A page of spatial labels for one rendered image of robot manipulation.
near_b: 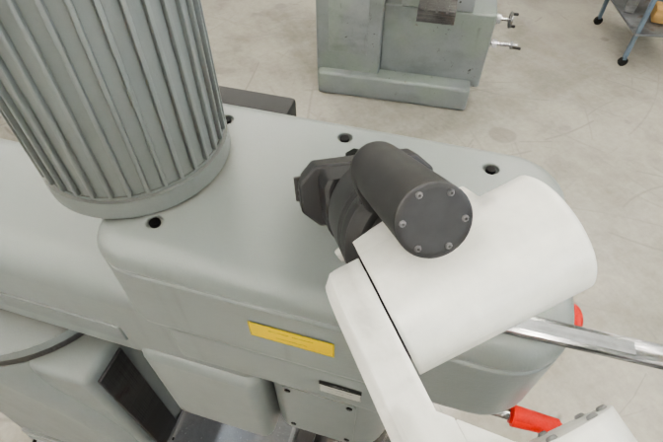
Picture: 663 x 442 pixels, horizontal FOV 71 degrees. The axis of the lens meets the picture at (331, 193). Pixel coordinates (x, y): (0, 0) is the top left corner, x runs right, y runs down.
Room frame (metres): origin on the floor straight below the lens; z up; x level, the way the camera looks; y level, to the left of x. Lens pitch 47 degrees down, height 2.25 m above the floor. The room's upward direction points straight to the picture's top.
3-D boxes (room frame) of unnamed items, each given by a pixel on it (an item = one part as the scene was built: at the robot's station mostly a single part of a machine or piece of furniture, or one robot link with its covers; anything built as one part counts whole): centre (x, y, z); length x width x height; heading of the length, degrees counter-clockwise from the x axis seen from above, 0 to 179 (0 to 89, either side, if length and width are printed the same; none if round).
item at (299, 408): (0.33, -0.02, 1.47); 0.21 x 0.19 x 0.32; 164
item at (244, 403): (0.38, 0.16, 1.47); 0.24 x 0.19 x 0.26; 164
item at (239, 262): (0.33, -0.01, 1.81); 0.47 x 0.26 x 0.16; 74
